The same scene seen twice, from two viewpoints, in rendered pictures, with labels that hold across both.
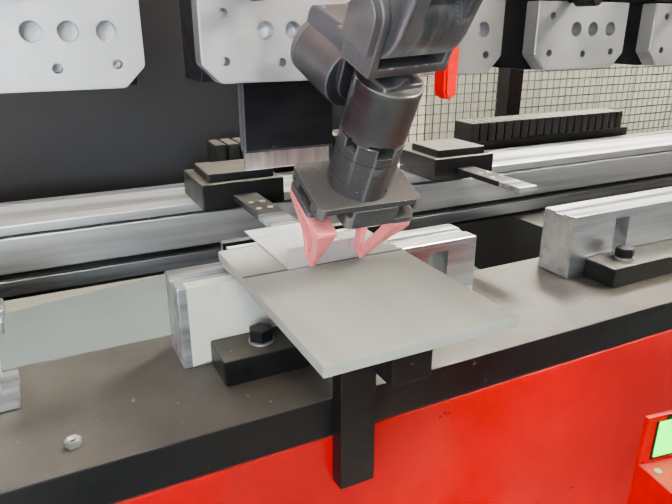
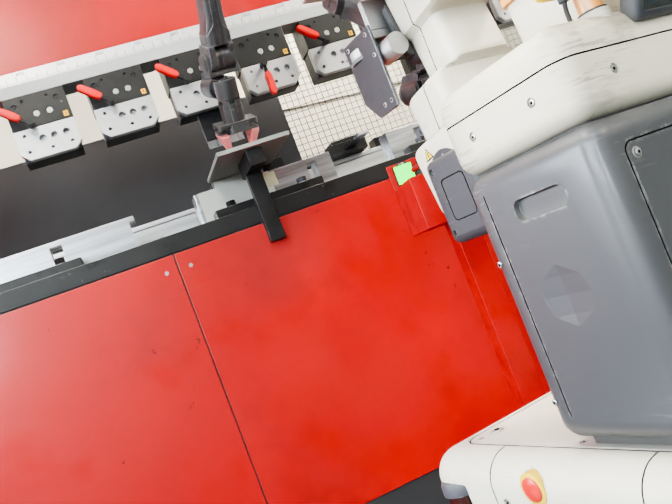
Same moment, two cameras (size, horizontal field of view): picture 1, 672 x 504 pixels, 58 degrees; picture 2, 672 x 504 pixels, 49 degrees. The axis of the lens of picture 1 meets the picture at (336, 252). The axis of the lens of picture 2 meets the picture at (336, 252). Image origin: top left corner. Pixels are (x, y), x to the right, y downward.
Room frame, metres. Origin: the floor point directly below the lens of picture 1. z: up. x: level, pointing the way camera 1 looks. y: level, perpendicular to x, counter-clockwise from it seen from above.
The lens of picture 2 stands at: (-1.23, -0.45, 0.61)
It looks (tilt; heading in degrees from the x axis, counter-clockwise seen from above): 3 degrees up; 10
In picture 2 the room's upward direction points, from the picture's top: 21 degrees counter-clockwise
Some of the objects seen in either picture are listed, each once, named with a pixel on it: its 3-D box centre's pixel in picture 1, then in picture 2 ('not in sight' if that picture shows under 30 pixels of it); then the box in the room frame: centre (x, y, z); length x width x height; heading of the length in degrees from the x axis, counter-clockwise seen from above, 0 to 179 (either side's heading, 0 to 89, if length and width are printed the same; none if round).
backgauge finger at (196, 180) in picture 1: (249, 193); not in sight; (0.81, 0.12, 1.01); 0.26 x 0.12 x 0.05; 26
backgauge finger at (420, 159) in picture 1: (472, 166); (350, 142); (0.98, -0.22, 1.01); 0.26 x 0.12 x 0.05; 26
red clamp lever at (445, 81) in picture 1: (444, 50); (268, 78); (0.68, -0.11, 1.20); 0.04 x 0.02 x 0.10; 26
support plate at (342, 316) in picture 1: (349, 284); (245, 158); (0.53, -0.01, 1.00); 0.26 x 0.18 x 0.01; 26
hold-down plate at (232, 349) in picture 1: (343, 333); (270, 200); (0.63, -0.01, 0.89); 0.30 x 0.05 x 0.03; 116
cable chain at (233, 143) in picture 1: (310, 145); not in sight; (1.12, 0.05, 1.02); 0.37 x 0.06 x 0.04; 116
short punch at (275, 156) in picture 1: (286, 122); (221, 127); (0.67, 0.05, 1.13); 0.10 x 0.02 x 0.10; 116
